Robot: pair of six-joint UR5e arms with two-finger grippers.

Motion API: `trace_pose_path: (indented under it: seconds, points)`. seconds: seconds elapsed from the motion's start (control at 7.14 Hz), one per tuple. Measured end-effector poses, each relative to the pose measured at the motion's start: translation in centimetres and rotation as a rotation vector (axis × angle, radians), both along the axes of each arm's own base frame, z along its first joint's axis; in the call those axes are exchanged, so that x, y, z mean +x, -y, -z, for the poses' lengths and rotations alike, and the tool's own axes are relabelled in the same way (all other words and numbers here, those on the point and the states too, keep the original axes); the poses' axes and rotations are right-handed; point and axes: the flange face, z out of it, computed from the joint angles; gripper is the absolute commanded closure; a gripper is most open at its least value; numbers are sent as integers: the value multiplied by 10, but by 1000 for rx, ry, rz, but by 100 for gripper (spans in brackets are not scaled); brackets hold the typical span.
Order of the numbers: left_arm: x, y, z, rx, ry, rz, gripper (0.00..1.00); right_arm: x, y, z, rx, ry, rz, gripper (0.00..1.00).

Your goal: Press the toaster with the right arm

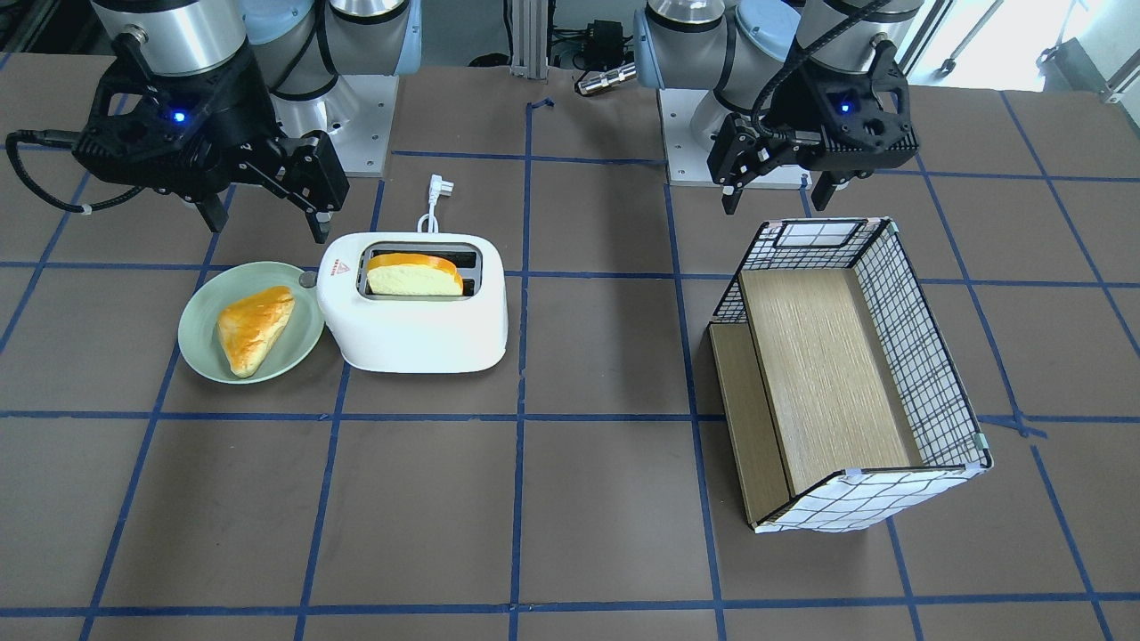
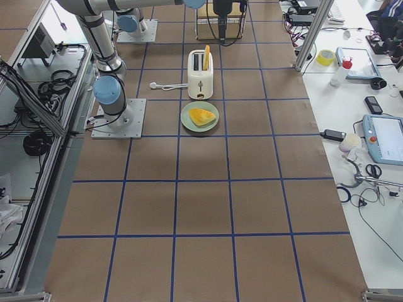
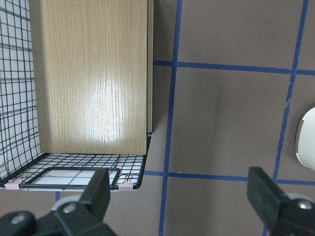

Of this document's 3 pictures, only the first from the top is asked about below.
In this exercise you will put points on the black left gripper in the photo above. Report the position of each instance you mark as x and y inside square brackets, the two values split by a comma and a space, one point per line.
[789, 113]

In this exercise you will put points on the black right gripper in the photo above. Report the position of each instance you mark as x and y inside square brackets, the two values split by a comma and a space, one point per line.
[233, 125]

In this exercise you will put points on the white toaster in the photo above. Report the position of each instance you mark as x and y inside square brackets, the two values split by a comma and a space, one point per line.
[415, 334]

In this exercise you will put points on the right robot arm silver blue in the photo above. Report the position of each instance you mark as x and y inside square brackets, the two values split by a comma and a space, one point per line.
[301, 47]

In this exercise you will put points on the bread slice in toaster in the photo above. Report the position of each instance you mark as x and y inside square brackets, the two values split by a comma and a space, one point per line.
[413, 274]

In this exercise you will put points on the green plate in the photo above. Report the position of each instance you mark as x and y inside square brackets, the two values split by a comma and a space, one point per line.
[201, 345]

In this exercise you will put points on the triangular bread on plate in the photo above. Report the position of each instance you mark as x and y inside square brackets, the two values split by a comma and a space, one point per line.
[248, 329]

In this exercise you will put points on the silver cylinder connector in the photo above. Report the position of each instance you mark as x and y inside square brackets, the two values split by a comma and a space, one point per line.
[592, 83]

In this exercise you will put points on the black power adapter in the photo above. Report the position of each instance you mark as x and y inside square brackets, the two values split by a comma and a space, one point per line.
[603, 38]

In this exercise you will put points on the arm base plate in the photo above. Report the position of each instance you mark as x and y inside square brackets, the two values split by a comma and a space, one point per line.
[689, 119]
[357, 112]

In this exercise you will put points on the wire shelf rack wooden boards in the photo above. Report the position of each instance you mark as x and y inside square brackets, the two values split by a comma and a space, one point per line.
[843, 403]

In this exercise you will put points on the aluminium frame post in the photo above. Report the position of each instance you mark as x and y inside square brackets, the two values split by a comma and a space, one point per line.
[529, 26]

